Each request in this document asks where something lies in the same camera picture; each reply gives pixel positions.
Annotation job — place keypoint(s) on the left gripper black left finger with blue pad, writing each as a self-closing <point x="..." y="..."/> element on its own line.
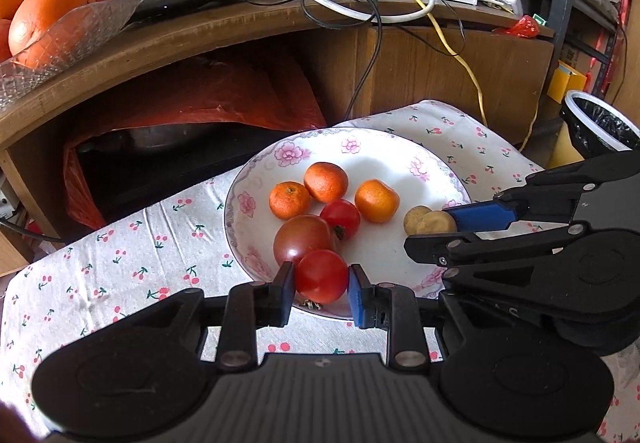
<point x="148" y="375"/>

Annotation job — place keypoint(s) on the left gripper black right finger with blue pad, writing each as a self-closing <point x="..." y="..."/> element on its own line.
<point x="495" y="374"/>

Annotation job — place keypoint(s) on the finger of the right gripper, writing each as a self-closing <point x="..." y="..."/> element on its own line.
<point x="602" y="192"/>
<point x="469" y="248"/>

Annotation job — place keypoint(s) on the small yellow potato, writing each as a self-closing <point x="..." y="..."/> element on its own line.
<point x="421" y="220"/>

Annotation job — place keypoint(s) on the orange mandarin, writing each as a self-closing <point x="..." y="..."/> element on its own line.
<point x="376" y="201"/>

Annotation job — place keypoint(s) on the small red tomato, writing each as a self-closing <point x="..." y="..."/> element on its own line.
<point x="343" y="217"/>

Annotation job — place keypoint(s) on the bright red tomato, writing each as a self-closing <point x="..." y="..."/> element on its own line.
<point x="321" y="276"/>

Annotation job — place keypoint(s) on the dark red tomato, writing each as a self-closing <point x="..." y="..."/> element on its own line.
<point x="301" y="235"/>

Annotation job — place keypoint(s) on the white floral plate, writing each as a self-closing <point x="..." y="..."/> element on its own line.
<point x="417" y="175"/>

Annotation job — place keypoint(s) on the yellow box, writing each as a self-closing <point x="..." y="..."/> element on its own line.
<point x="565" y="79"/>

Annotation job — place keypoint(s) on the mandarin on plate right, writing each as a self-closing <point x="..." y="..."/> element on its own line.
<point x="326" y="182"/>

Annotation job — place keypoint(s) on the mandarin on plate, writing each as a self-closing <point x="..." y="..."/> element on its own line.
<point x="289" y="199"/>
<point x="326" y="182"/>

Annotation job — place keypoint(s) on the mandarin on plate left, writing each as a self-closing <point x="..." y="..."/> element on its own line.
<point x="289" y="199"/>

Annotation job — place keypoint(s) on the small red bag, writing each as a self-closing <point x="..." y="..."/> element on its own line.
<point x="525" y="27"/>

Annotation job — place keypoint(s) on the wooden curved desk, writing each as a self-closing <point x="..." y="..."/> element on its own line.
<point x="353" y="71"/>

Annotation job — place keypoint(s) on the red plastic bag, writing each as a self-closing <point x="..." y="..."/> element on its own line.
<point x="269" y="94"/>

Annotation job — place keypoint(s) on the glass fruit bowl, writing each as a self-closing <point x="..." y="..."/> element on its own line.
<point x="17" y="80"/>

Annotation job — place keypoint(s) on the large orange front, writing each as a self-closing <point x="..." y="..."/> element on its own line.
<point x="35" y="38"/>

